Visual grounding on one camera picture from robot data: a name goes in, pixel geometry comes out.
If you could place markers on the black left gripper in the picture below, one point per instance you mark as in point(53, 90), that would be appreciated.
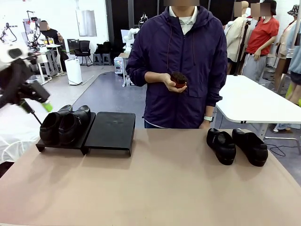
point(35, 91)

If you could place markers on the black leather dress shoe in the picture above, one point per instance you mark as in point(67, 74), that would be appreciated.
point(251, 148)
point(70, 129)
point(222, 146)
point(49, 129)

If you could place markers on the red shoe brush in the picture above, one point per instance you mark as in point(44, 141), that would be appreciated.
point(178, 78)

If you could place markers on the person's right forearm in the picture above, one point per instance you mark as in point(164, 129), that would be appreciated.
point(145, 76)

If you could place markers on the person's left forearm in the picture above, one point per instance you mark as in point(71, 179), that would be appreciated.
point(212, 103)

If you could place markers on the black shoe stand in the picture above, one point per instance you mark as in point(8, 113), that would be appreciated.
point(63, 147)
point(110, 131)

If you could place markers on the person's right hand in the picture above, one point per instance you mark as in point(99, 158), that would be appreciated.
point(167, 80)

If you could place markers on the person's left hand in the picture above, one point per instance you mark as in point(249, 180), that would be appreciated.
point(205, 125)

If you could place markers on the white plastic cover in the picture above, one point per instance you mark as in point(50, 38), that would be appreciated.
point(14, 141)

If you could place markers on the white air purifier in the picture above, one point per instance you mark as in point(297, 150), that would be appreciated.
point(74, 71)

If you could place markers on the person in black shirt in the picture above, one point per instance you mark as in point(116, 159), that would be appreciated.
point(53, 35)

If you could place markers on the black office chair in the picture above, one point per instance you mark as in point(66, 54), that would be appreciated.
point(83, 49)

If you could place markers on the grey stool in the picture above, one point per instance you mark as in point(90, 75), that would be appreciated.
point(106, 58)
point(97, 58)

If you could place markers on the small white robot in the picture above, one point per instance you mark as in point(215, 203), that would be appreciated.
point(7, 34)

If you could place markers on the black backpack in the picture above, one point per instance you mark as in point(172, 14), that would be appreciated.
point(103, 48)

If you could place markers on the computer case with lights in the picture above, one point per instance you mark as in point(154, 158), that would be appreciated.
point(118, 66)

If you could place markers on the person in purple jacket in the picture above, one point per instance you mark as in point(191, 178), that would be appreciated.
point(169, 47)

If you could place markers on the white wristwatch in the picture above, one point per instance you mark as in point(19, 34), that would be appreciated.
point(208, 118)

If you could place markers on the mannequin in beige coat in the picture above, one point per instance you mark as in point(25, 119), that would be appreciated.
point(235, 40)

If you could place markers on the white table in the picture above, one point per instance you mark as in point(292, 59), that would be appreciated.
point(247, 101)

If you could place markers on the black tripod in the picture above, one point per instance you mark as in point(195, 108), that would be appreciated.
point(242, 47)

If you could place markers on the mannequin in red shirt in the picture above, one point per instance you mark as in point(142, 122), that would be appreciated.
point(262, 35)

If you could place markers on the mannequin with bucket hat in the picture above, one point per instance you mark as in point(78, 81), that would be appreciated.
point(285, 42)

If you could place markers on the mannequin in blue jacket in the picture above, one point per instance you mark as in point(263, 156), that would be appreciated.
point(296, 51)

